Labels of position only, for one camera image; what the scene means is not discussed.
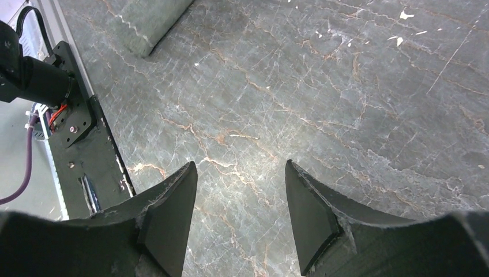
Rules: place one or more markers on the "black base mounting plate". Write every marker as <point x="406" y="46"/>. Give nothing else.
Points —
<point x="91" y="174"/>

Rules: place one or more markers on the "grey cloth napkin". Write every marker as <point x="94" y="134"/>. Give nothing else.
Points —
<point x="142" y="24"/>

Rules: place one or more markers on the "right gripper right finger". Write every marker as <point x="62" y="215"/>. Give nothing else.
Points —
<point x="337" y="236"/>

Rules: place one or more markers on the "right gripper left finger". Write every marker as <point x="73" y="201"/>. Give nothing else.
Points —
<point x="145" y="235"/>

